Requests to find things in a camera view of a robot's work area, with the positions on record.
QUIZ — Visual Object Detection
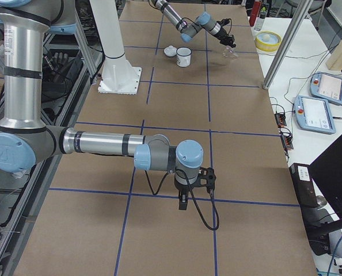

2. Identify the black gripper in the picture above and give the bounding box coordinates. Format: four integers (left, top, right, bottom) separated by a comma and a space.
175, 181, 200, 210
216, 28, 236, 48

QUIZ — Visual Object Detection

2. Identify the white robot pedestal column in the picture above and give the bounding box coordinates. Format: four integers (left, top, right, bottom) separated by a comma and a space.
90, 0, 142, 95

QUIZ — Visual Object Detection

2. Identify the red cylinder bottle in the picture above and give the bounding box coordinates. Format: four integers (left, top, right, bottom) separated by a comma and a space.
250, 0, 261, 18

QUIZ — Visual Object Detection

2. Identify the white enamel cup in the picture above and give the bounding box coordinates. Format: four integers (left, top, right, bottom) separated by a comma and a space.
176, 47, 192, 67

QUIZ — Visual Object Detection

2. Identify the teach pendant tablet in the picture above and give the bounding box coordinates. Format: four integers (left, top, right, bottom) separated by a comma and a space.
310, 72, 342, 105
294, 95, 336, 134

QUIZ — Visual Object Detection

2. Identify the near teach pendant tablet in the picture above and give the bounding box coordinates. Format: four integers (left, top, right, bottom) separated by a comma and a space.
294, 95, 336, 134

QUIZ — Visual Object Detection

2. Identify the yellow rimmed bowl with lid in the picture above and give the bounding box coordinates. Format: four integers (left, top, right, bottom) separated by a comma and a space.
254, 30, 282, 52

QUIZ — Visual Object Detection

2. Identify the clear plastic funnel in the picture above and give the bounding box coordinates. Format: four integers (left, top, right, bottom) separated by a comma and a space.
222, 46, 238, 59

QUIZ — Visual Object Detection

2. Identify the orange black connector module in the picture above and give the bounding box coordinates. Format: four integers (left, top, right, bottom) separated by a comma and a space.
274, 113, 287, 128

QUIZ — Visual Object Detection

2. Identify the far teach pendant tablet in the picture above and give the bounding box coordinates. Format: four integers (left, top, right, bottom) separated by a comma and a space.
310, 72, 342, 105

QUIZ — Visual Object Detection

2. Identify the small white dish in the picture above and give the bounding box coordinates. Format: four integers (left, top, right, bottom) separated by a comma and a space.
164, 45, 177, 58

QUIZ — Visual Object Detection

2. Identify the clear bottle black cap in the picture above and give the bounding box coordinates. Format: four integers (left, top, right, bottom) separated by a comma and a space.
254, 3, 269, 31

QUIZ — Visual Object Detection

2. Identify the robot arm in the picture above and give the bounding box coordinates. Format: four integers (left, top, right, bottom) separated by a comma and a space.
148, 0, 236, 48
0, 1, 203, 210

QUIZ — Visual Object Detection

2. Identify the black monitor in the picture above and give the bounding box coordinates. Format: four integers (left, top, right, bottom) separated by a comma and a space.
309, 135, 342, 218

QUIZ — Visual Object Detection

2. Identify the aluminium frame post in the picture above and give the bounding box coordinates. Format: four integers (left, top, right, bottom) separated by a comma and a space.
263, 0, 313, 90

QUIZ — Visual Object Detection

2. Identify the black desktop computer box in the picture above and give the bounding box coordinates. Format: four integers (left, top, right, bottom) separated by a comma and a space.
289, 163, 317, 208

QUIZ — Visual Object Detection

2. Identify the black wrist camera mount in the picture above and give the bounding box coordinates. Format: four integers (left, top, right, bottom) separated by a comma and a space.
197, 167, 216, 196
219, 18, 232, 26

